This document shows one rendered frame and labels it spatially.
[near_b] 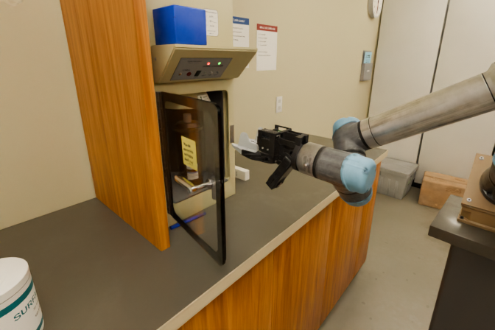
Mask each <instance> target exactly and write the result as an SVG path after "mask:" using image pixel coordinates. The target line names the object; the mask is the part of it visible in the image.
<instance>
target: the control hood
mask: <svg viewBox="0 0 495 330"><path fill-rule="evenodd" d="M257 51H258V49H257V48H253V47H236V46H204V45H187V44H165V45H153V46H151V55H152V69H153V76H154V83H178V82H188V81H199V80H219V79H230V78H238V77H239V76H240V74H241V73H242V72H243V71H244V70H245V68H246V66H247V65H248V63H249V62H250V61H251V60H252V58H253V57H254V55H255V54H256V53H257ZM181 58H233V59H232V61H231V62H230V63H229V65H228V67H227V68H226V70H225V71H224V72H223V74H222V76H221V77H216V78H204V79H193V80H171V78H172V75H173V74H174V72H175V69H176V67H177V65H178V63H179V61H180V59H181Z"/></svg>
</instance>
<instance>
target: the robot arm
mask: <svg viewBox="0 0 495 330"><path fill-rule="evenodd" d="M494 110H495V62H494V63H492V64H491V66H490V67H489V69H488V70H487V71H486V72H483V73H481V74H478V75H476V76H473V77H470V78H468V79H466V80H463V81H461V82H457V83H455V84H453V85H450V86H448V87H445V88H442V89H440V90H438V91H435V92H432V93H431V94H427V95H425V96H422V97H419V98H417V99H414V100H412V101H410V102H407V103H404V104H403V105H399V106H397V107H394V108H391V109H390V110H386V111H384V112H382V113H378V114H376V115H374V116H371V117H369V118H366V119H363V120H362V121H360V120H358V119H357V118H355V117H350V116H349V117H348V118H344V117H343V118H341V119H338V120H337V121H336V122H335V123H334V125H333V135H332V141H333V144H334V148H330V147H326V146H323V145H320V144H315V143H312V142H308V139H309V135H308V134H305V133H299V132H295V131H292V128H289V127H284V126H280V125H276V124H275V129H272V130H268V129H266V128H264V129H263V128H262V127H259V128H258V131H257V134H256V139H249V137H248V134H247V133H245V132H242V133H241V134H240V137H239V143H238V144H234V143H232V147H233V148H234V149H235V150H236V151H238V152H239V153H240V154H242V155H243V156H245V157H246V158H249V159H251V160H254V161H261V162H264V163H268V164H278V167H277V168H276V170H275V171H274V173H273V174H271V176H269V178H268V180H267V182H266V184H267V185H268V186H269V187H270V189H271V190H272V189H274V188H278V187H279V186H280V185H281V184H282V183H283V182H284V180H285V178H286V177H287V176H288V174H289V173H290V172H291V171H292V170H293V169H294V170H297V171H299V172H301V173H303V174H305V175H308V176H311V177H314V178H317V179H319V180H323V181H325V182H327V183H331V184H333V186H334V187H335V189H336V190H337V192H338V193H339V196H340V197H341V199H342V200H344V201H345V202H346V203H347V204H349V205H350V206H356V207H360V206H364V205H365V204H367V203H368V202H369V201H370V200H371V198H372V195H373V188H372V185H373V182H374V179H375V177H376V163H375V161H374V160H373V159H371V158H366V154H365V151H366V150H370V149H373V148H376V147H380V146H382V145H386V144H389V143H392V142H394V141H399V140H402V139H404V138H409V137H411V136H415V135H418V134H421V133H425V132H427V131H430V130H434V129H437V128H439V127H444V126H447V125H449V124H453V123H456V122H460V121H463V120H465V119H470V118H472V117H475V116H479V115H482V114H484V113H489V112H491V111H494ZM278 127H282V128H286V130H282V131H281V130H279V129H278ZM258 150H259V151H261V152H259V151H258ZM479 186H480V191H481V193H482V195H483V196H484V197H485V198H486V199H487V200H488V201H489V202H491V203H493V204H494V205H495V153H494V155H493V158H492V164H491V167H489V168H488V169H486V170H485V171H484V172H483V173H482V175H481V177H480V182H479Z"/></svg>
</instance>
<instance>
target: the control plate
mask: <svg viewBox="0 0 495 330"><path fill-rule="evenodd" d="M232 59H233V58H181V59H180V61H179V63H178V65H177V67H176V69H175V72H174V74H173V75H172V78H171V80H193V79H204V78H216V77H221V76H222V74H223V72H224V71H225V70H226V68H227V67H228V65H229V63H230V62H231V61H232ZM209 62H210V64H209V65H207V63H209ZM219 62H221V64H219V65H218V63H219ZM197 71H201V72H200V74H199V76H198V77H194V75H195V74H196V72H197ZM205 71H206V74H204V72H205ZM211 71H212V73H213V74H211V73H210V72H211ZM217 71H218V73H216V72H217ZM189 72H191V73H192V74H191V75H190V76H187V73H189ZM179 73H182V74H181V75H180V76H179Z"/></svg>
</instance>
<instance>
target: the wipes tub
mask: <svg viewBox="0 0 495 330"><path fill-rule="evenodd" d="M43 325H44V321H43V315H42V311H41V307H40V304H39V301H38V296H37V293H36V291H35V286H34V283H33V280H32V276H31V273H30V271H29V266H28V264H27V262H26V261H25V260H24V259H21V258H16V257H10V258H3V259H0V330H43Z"/></svg>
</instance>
